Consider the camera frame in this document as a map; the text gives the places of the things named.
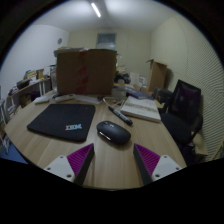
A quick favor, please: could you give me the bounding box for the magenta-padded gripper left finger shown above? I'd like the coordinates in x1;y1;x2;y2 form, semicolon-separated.
43;143;95;187

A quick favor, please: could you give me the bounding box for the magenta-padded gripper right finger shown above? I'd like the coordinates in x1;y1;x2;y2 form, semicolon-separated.
133;143;183;186

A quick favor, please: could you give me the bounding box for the black computer mouse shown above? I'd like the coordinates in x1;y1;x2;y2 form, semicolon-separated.
96;120;132;146

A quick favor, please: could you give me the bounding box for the black mouse pad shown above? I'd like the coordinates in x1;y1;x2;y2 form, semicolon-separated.
26;103;97;143

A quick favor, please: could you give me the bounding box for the black office chair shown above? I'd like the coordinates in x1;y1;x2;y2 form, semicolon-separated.
156;79;204;164

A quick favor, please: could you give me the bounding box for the open white book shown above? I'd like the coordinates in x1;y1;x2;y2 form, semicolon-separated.
119;95;162;123

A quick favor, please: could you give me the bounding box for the black marker pen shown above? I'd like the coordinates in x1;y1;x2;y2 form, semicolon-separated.
107;105;134;127

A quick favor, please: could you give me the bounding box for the white paper sheet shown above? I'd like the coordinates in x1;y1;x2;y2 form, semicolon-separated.
74;94;103;105

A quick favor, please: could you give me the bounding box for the white remote control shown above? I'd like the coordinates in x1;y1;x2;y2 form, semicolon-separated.
54;93;77;103

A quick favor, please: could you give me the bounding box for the blue book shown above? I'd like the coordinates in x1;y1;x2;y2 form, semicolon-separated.
114;83;153;100

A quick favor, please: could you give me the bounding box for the small white flat remote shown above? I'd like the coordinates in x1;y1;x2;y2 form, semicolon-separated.
33;95;51;105

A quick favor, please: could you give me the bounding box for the tall open cardboard box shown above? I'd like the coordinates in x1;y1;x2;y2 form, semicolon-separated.
145;58;169;93

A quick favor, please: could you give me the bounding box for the cluttered shelf unit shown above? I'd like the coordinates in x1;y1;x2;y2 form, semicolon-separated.
0;68;52;118

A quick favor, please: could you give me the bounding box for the large taped cardboard box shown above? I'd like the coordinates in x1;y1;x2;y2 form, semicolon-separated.
55;48;118;97

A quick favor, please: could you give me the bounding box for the ceiling tube light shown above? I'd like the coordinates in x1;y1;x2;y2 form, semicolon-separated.
90;2;102;19

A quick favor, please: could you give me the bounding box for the thin white cable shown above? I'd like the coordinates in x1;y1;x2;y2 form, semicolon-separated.
102;96;128;109

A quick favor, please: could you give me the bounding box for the small wall window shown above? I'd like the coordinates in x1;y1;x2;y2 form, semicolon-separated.
96;32;118;51

